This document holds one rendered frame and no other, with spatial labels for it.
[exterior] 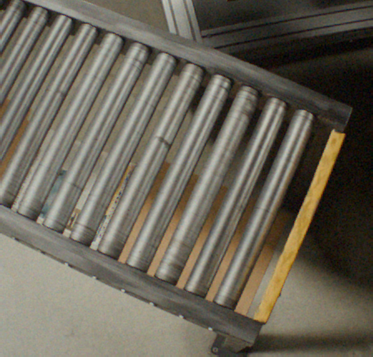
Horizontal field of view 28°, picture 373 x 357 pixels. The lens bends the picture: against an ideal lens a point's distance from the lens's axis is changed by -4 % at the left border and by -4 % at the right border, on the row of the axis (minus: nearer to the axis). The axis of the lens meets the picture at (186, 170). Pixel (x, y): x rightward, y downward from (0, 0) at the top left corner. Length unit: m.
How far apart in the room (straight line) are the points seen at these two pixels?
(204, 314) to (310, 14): 1.15
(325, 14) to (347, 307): 0.91
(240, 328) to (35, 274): 1.02
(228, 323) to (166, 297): 0.13
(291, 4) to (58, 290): 1.15
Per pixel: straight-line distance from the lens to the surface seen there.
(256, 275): 2.38
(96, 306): 2.39
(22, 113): 1.71
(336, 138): 1.63
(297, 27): 2.37
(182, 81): 1.67
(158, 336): 2.36
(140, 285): 1.57
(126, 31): 1.73
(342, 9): 2.43
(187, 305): 1.56
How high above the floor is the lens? 2.35
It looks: 75 degrees down
